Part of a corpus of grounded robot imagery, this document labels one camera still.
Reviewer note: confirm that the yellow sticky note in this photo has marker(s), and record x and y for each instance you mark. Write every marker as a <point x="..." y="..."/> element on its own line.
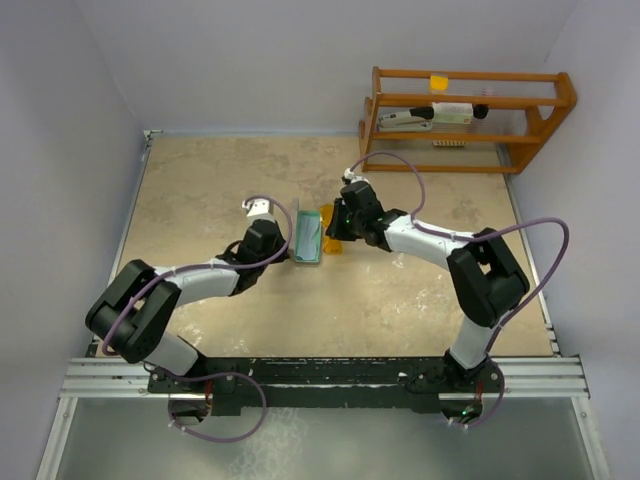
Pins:
<point x="438" y="83"/>

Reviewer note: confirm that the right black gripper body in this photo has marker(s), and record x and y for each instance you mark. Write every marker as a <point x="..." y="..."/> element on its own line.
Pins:
<point x="347" y="227"/>

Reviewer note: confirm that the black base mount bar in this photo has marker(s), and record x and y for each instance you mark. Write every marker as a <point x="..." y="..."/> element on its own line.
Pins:
<point x="423" y="385"/>

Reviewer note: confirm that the orange sunglasses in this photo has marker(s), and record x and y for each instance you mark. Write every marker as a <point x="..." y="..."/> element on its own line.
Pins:
<point x="329" y="246"/>

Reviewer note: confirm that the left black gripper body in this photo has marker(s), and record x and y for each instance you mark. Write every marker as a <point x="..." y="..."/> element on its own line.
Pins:
<point x="277" y="247"/>

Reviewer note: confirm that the wooden shelf rack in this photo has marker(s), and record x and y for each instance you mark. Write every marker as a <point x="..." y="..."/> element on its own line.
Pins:
<point x="519" y="111"/>

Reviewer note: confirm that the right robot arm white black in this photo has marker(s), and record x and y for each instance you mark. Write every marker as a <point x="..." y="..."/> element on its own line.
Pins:
<point x="487" y="279"/>

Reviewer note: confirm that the black round knob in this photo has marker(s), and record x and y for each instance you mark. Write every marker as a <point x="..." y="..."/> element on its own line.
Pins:
<point x="480" y="111"/>

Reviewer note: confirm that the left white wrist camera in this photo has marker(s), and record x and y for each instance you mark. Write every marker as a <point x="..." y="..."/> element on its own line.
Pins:
<point x="258" y="209"/>

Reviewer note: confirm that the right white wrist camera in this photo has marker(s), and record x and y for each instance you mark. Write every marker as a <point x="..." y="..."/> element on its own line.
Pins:
<point x="350" y="176"/>

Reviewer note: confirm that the grey-brown glasses case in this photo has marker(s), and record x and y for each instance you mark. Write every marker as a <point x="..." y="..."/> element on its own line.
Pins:
<point x="300" y="218"/>

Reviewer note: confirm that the white red box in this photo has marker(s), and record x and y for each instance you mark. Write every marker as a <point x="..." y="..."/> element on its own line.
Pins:
<point x="452" y="113"/>

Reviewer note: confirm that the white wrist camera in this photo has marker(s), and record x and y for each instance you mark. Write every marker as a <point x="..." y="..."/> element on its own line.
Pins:
<point x="258" y="209"/>
<point x="350" y="176"/>

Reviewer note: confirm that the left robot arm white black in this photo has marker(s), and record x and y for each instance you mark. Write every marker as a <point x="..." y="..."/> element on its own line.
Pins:
<point x="132" y="314"/>

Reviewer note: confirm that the light blue cleaning cloth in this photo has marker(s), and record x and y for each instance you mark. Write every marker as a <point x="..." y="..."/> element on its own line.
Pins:
<point x="307" y="247"/>

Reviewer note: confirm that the white stapler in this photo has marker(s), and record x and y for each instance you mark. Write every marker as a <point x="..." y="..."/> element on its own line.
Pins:
<point x="412" y="120"/>

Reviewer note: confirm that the staples strip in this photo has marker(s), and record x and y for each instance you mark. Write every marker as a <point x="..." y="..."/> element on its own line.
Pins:
<point x="449" y="144"/>

